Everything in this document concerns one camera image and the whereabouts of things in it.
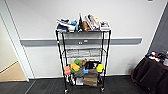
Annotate brown plush toy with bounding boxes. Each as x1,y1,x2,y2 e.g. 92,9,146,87
79,58,88,67

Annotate green toy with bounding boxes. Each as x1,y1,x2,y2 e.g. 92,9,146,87
73,58,81,65

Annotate orange plush toy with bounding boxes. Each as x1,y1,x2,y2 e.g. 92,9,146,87
82,20,92,32

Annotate yellow orange toy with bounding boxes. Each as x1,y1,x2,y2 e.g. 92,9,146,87
70,62,81,72

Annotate white bowl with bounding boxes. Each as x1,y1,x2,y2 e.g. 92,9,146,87
67,26,76,34

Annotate small blue box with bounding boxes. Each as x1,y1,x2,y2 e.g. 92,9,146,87
82,67,90,74

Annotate yellow round toy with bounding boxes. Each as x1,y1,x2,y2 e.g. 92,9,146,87
95,63,105,73

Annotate magazine with face print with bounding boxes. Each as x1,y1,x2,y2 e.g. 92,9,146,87
86,13,101,32

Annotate salmon orange toy block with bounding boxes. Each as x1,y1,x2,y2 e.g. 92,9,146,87
64,65,72,76

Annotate white book with photo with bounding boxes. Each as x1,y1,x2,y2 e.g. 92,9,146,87
99,20,111,32

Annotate dark blue folded cloth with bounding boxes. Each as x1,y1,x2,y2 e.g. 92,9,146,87
56,25,69,34

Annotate brown cardboard box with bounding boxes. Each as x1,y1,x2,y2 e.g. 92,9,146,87
82,72,98,88

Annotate small white box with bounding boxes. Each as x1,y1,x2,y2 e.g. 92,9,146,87
75,76,84,86

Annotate dark striped packet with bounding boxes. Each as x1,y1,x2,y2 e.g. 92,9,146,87
67,75,76,86

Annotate red blue small object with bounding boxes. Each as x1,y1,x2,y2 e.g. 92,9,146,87
146,50,158,60

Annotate black draped chair cart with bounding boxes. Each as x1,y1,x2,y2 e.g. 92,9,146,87
130,54,168,94

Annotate black wire shelf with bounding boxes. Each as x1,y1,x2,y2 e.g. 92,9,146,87
54,29,112,93

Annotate long grey wall band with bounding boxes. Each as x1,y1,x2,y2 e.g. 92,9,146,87
19,37,143,47

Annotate white door frame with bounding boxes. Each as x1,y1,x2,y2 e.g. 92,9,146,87
0,5,36,81

